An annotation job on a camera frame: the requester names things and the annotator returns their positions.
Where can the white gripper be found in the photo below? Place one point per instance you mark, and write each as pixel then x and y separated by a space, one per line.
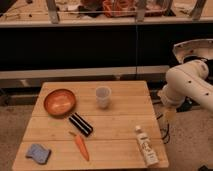
pixel 169 114

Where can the translucent white cup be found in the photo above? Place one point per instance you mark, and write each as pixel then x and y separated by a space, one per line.
pixel 103 94

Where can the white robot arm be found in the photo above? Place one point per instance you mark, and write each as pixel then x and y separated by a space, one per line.
pixel 186 80

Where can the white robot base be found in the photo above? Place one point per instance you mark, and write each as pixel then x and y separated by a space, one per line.
pixel 201 48

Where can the orange ceramic bowl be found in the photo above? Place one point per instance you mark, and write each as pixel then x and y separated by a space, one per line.
pixel 59 102

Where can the white squeeze bottle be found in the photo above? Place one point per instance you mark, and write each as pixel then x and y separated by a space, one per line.
pixel 144 143

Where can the orange carrot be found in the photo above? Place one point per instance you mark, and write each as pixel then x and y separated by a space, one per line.
pixel 79 141

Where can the black rectangular case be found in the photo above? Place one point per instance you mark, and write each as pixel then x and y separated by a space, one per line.
pixel 85 128

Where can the orange basket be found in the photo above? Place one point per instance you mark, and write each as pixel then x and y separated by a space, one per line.
pixel 128 8

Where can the blue sponge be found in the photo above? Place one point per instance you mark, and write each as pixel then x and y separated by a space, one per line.
pixel 38 153

